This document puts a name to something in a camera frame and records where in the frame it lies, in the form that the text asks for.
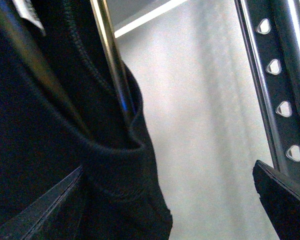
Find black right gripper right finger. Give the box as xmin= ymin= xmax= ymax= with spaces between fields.
xmin=252 ymin=160 xmax=300 ymax=240

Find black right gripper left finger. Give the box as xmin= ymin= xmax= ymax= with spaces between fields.
xmin=0 ymin=166 xmax=83 ymax=240

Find black t-shirt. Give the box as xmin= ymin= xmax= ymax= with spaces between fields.
xmin=0 ymin=0 xmax=173 ymax=240

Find metal clothes hanger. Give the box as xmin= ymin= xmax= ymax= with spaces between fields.
xmin=90 ymin=0 xmax=135 ymax=126

